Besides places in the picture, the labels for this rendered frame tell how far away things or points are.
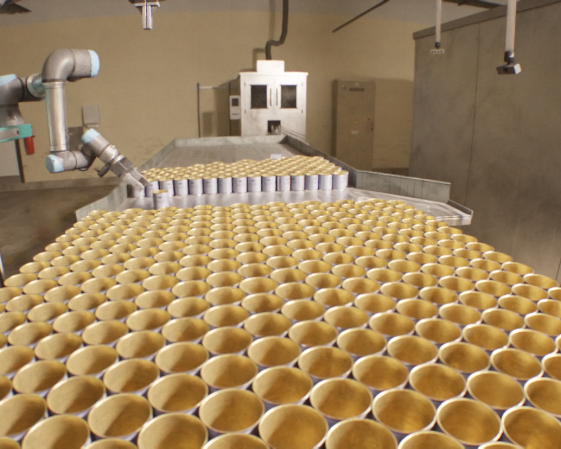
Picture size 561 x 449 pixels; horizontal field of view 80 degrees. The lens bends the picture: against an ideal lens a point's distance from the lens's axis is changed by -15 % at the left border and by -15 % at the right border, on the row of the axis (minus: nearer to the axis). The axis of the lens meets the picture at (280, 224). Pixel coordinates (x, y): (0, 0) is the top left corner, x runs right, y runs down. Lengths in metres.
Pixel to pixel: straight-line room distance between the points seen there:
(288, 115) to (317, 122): 1.70
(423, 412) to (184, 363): 0.32
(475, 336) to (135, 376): 0.49
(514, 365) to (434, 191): 1.37
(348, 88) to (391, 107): 1.22
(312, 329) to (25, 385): 0.41
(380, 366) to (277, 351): 0.14
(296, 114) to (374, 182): 4.55
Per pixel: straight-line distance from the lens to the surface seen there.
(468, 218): 1.72
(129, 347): 0.59
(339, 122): 7.73
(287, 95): 6.39
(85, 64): 1.69
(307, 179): 1.92
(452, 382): 0.52
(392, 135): 8.58
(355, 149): 7.88
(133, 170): 1.71
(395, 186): 1.93
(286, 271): 0.76
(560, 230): 2.99
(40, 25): 8.70
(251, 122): 6.34
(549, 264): 3.09
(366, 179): 1.99
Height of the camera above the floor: 1.51
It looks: 18 degrees down
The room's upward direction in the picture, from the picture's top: straight up
